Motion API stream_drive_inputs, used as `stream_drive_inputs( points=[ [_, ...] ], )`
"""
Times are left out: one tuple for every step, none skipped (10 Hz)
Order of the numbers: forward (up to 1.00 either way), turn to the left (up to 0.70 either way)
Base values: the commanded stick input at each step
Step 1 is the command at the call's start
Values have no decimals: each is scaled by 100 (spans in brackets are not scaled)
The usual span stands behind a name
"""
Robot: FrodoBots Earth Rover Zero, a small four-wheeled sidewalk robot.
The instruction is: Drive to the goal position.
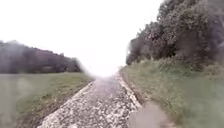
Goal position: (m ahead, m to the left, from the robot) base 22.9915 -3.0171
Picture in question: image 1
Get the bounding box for leaf-strewn asphalt path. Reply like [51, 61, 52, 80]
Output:
[36, 74, 145, 128]

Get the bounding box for grass verge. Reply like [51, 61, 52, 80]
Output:
[119, 57, 224, 128]

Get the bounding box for row of trees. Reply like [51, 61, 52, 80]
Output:
[0, 39, 86, 75]

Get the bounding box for dense wood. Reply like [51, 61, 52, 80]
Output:
[125, 0, 224, 69]

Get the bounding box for grass field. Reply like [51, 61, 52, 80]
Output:
[0, 71, 96, 128]

